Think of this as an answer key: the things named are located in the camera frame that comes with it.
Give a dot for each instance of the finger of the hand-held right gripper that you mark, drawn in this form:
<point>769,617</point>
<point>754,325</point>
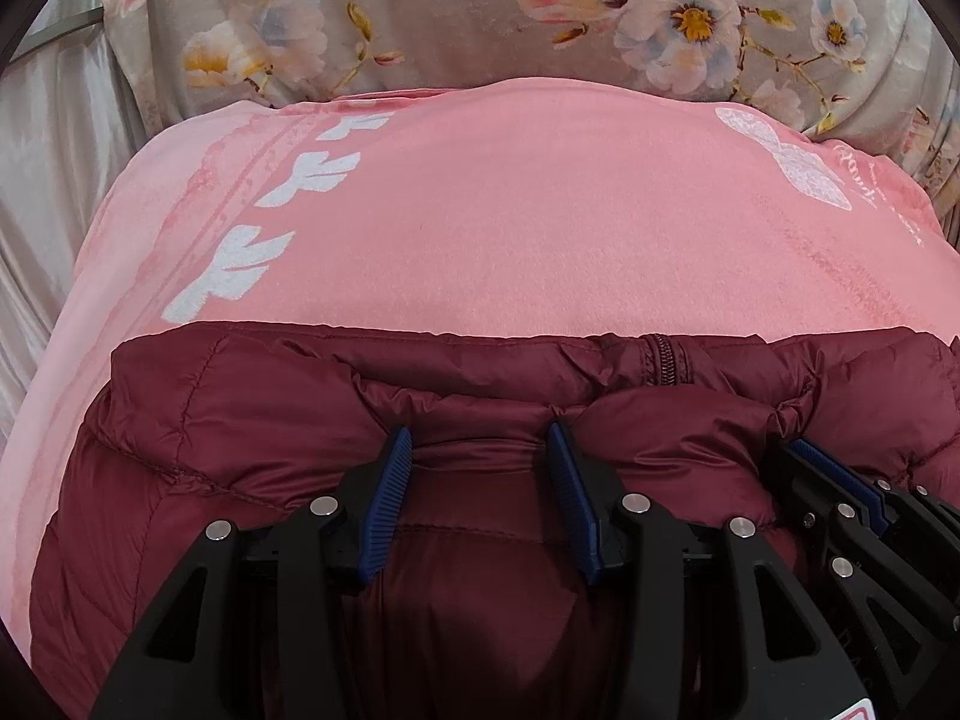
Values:
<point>832,476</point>
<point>930,521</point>

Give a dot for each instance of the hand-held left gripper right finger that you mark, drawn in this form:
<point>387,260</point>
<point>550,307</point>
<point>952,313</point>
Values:
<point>574,510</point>

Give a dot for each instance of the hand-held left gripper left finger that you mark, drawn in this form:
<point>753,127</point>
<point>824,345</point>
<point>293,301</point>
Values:
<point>386,510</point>

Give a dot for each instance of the grey floral cloth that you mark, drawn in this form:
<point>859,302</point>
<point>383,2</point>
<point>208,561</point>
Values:
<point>450,7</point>

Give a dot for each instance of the maroon puffer jacket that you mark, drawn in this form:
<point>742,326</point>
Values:
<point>262,420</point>

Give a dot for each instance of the grey curtain tieback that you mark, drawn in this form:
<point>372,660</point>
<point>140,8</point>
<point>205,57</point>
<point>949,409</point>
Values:
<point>64,31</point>

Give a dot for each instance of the silver satin curtain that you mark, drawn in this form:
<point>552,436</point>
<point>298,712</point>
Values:
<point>60,187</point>

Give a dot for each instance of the pink printed blanket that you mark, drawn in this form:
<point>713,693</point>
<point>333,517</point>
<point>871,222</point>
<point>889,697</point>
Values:
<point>525,225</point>

